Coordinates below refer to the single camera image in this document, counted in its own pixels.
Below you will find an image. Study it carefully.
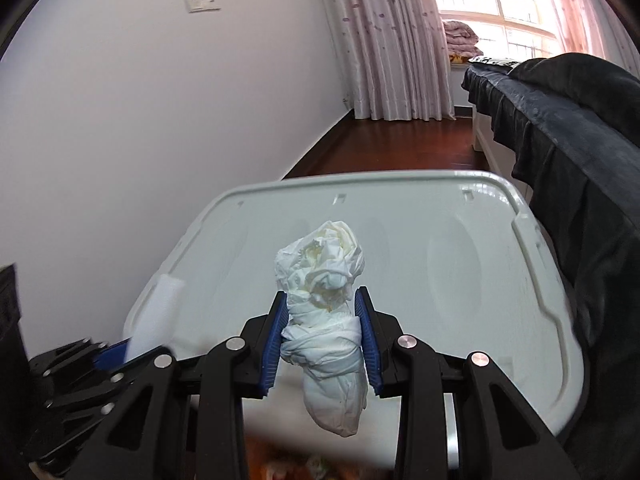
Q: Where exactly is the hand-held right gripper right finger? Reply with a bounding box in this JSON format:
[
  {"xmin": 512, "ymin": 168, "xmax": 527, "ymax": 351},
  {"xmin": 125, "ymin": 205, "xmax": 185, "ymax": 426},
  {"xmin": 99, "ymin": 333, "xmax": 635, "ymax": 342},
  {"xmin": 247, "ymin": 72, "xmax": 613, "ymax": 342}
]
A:
[{"xmin": 352, "ymin": 285, "xmax": 583, "ymax": 480}]

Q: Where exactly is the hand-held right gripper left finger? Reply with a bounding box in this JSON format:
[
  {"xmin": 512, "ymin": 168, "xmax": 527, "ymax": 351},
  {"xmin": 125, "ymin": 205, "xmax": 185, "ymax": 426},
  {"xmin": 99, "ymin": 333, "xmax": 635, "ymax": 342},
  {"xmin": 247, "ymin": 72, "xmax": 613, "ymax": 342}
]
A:
[{"xmin": 65, "ymin": 290, "xmax": 291, "ymax": 480}]

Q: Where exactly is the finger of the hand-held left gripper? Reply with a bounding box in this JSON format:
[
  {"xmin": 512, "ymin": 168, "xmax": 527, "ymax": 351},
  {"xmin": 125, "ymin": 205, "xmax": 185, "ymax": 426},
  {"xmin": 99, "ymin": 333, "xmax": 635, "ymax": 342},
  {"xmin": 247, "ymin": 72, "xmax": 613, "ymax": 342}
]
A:
[
  {"xmin": 29, "ymin": 338, "xmax": 132, "ymax": 376},
  {"xmin": 42, "ymin": 347, "xmax": 161, "ymax": 431}
]

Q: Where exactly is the white foam block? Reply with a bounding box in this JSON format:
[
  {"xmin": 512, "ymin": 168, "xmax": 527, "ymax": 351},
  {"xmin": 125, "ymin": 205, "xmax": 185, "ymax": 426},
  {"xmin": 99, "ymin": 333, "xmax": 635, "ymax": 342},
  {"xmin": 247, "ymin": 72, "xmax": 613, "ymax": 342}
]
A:
[{"xmin": 124, "ymin": 274, "xmax": 187, "ymax": 363}]

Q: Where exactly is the white tissue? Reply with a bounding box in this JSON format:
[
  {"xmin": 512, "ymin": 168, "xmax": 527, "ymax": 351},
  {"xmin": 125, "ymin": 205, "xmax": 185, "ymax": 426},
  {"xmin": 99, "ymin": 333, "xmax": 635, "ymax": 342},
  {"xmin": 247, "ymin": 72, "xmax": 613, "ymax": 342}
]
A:
[{"xmin": 274, "ymin": 219, "xmax": 366, "ymax": 438}]

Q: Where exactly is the grey plastic storage box lid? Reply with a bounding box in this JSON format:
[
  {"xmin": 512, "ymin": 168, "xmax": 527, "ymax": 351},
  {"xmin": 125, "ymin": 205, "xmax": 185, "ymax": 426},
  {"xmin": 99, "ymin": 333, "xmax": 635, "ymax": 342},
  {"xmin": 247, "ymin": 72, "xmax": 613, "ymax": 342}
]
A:
[{"xmin": 122, "ymin": 170, "xmax": 586, "ymax": 471}]

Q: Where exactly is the dark furniture panel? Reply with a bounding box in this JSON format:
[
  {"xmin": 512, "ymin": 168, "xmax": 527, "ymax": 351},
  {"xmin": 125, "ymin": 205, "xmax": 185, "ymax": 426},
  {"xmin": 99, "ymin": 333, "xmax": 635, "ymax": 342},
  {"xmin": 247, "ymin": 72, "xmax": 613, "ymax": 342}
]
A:
[{"xmin": 0, "ymin": 264, "xmax": 31, "ymax": 480}]

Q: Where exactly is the dark bed blanket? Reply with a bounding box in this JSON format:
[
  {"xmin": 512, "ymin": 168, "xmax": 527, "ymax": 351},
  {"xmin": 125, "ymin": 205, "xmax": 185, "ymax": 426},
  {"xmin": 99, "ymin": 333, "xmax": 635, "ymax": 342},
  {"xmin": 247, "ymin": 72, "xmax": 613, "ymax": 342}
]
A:
[{"xmin": 462, "ymin": 52, "xmax": 640, "ymax": 480}]

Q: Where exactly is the black white patterned cloth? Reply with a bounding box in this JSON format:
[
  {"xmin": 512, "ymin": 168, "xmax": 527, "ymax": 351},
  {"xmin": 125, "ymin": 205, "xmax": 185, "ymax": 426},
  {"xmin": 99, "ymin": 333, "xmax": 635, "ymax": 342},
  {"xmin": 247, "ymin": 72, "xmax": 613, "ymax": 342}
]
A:
[{"xmin": 467, "ymin": 54, "xmax": 521, "ymax": 68}]

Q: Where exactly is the pink dotted curtain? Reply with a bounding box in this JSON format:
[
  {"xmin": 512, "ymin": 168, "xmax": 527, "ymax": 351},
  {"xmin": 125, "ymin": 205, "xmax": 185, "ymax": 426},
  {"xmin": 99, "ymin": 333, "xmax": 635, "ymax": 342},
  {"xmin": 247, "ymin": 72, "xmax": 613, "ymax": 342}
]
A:
[{"xmin": 320, "ymin": 0, "xmax": 457, "ymax": 122}]

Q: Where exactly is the folded pink quilt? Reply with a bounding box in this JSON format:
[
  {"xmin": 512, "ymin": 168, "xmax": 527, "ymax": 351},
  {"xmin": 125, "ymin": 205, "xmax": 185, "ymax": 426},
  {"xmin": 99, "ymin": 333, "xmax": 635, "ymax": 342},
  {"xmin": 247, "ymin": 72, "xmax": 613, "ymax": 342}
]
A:
[{"xmin": 442, "ymin": 19, "xmax": 485, "ymax": 65}]

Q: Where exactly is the pink sheer curtain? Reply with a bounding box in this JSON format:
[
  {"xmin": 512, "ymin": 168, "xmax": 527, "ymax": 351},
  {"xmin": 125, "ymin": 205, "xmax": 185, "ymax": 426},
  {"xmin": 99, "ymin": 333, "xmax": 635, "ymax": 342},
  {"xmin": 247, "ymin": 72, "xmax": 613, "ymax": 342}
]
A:
[{"xmin": 542, "ymin": 0, "xmax": 640, "ymax": 73}]

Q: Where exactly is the white bed frame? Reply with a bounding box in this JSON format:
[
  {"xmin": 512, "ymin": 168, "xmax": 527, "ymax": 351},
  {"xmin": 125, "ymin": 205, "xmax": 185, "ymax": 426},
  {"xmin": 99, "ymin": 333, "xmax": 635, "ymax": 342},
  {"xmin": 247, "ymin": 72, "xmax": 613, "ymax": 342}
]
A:
[{"xmin": 472, "ymin": 105, "xmax": 531, "ymax": 196}]

